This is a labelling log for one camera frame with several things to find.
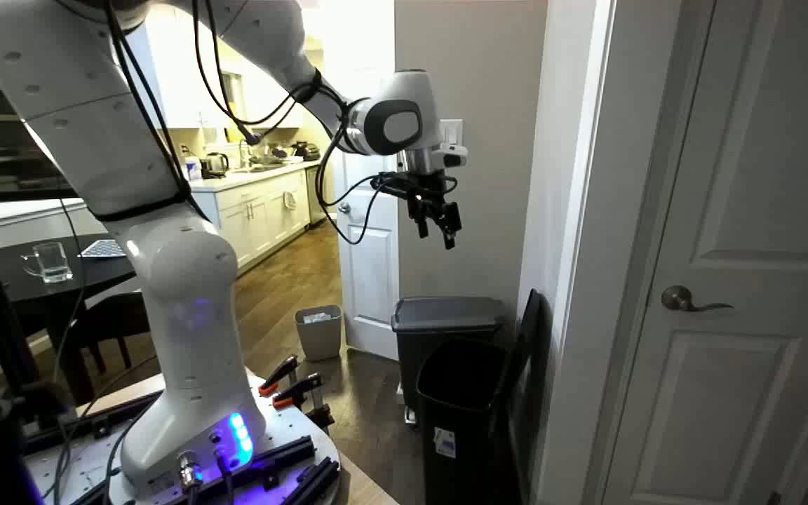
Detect white panel door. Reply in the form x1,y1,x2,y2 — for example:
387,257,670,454
599,0,808,505

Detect bronze door lever handle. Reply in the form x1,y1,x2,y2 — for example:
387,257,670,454
661,285,735,314

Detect small grey waste basket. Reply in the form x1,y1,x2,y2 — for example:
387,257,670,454
295,304,344,363

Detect black clamp with orange tips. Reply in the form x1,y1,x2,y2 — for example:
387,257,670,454
271,372,325,415
257,355,300,398

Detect black bin lid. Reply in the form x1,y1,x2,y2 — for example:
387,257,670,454
506,288,553,502

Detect white kitchen base cabinets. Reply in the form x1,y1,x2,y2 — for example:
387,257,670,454
189,160,323,273

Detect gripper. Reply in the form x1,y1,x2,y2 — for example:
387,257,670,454
404,170,463,250

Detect glass mug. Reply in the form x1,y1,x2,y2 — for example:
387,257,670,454
21,241,74,284

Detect dark wooden chair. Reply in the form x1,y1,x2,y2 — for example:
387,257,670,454
60,290,154,376

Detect white door with round knob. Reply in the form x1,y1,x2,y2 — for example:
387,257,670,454
332,149,400,361

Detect white kitchen wall cabinets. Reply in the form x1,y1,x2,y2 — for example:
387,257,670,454
126,6,307,131

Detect black bin with grey lid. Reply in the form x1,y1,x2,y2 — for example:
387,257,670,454
391,295,507,426

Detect checked placemat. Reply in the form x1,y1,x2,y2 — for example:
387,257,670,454
79,238,128,260

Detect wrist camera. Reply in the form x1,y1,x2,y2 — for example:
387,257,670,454
372,173,410,198

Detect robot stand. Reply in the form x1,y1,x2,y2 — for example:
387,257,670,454
22,370,399,505

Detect electric kettle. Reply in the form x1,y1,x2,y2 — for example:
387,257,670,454
199,151,230,179

